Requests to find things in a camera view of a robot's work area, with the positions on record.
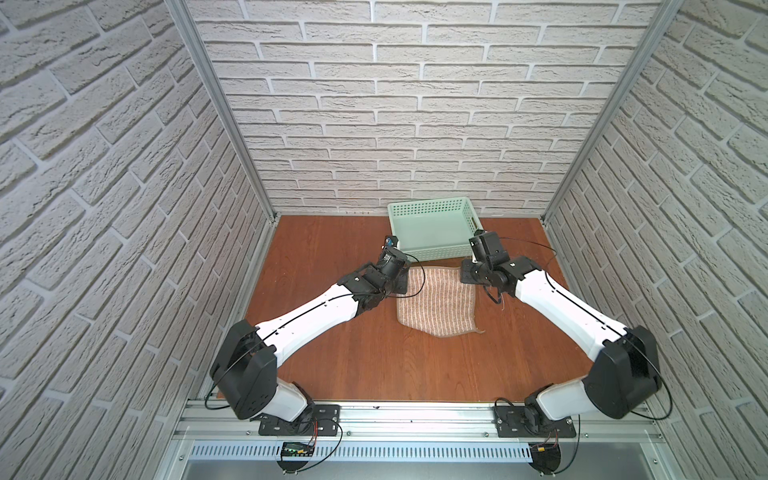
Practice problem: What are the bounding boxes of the striped beige dishcloth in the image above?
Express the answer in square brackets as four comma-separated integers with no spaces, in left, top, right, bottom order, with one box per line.
[396,266,483,338]

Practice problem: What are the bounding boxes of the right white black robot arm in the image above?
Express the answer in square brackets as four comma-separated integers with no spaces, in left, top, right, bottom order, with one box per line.
[461,229,674,432]

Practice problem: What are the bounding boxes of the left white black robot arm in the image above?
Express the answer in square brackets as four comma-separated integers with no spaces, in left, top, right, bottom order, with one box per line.
[210,245,416,422]

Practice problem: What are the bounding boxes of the mint green plastic basket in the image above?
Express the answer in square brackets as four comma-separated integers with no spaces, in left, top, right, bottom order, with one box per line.
[387,197,483,262]

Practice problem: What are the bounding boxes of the right round controller board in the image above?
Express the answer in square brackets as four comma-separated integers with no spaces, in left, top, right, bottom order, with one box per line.
[529,443,562,475]

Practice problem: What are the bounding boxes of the left green controller board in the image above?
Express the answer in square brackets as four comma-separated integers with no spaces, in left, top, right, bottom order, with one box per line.
[279,442,315,459]

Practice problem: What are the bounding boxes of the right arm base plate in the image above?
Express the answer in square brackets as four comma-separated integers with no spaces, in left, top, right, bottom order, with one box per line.
[492,403,577,439]

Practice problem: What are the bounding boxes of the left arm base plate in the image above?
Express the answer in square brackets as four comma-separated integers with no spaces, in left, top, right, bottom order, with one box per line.
[258,404,341,437]

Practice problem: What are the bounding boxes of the aluminium front rail frame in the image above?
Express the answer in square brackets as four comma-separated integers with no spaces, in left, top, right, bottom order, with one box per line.
[155,400,683,479]

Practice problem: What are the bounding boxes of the right aluminium corner post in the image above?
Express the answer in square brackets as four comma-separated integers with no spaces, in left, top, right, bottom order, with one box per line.
[540,0,684,227]

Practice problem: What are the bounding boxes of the aluminium corner post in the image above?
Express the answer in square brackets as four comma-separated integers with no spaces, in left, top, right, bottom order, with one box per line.
[166,0,279,223]
[540,0,684,227]

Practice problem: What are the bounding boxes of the left aluminium corner post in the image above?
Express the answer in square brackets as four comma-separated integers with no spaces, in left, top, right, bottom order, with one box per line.
[166,0,279,223]

